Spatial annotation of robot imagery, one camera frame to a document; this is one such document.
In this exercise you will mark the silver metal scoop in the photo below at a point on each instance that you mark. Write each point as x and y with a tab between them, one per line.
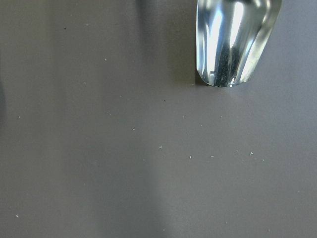
230	38

